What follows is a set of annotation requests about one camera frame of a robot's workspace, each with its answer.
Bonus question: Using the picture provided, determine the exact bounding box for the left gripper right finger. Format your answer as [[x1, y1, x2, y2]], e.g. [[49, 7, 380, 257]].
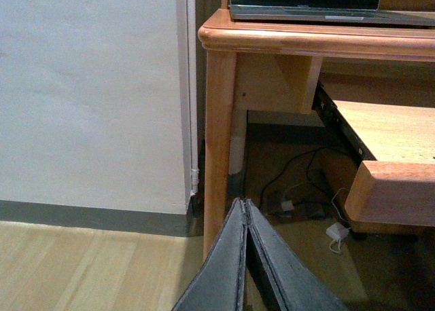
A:
[[245, 199, 347, 310]]

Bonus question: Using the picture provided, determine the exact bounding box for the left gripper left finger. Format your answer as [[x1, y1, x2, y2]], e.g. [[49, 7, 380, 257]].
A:
[[173, 198, 247, 310]]

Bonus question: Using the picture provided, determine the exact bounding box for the white power adapter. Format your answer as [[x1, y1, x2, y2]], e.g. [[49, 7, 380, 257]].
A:
[[326, 222, 350, 254]]

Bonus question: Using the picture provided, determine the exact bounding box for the wooden keyboard tray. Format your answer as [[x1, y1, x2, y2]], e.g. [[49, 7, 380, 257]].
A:
[[334, 98, 434, 235]]

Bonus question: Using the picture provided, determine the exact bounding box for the white vertical pipe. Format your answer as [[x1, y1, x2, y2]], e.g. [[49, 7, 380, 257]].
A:
[[228, 109, 247, 175]]

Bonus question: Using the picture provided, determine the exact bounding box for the wooden desk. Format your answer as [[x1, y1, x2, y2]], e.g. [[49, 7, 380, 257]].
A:
[[198, 0, 434, 251]]

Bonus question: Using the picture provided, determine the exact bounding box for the grey laptop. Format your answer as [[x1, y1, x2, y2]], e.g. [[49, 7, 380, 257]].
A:
[[229, 0, 434, 27]]

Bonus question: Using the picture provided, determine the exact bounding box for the white wall plug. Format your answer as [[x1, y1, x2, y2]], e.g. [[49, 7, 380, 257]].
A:
[[281, 200, 294, 212]]

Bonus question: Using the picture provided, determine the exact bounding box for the white thin cable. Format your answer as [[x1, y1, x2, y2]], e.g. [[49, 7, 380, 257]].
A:
[[330, 187, 353, 229]]

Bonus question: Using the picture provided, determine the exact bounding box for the black power cable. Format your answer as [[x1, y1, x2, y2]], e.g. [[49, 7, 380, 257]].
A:
[[259, 145, 344, 212]]

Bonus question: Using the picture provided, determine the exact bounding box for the black drawer slide rail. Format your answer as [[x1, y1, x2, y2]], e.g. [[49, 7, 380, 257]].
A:
[[311, 81, 376, 164]]

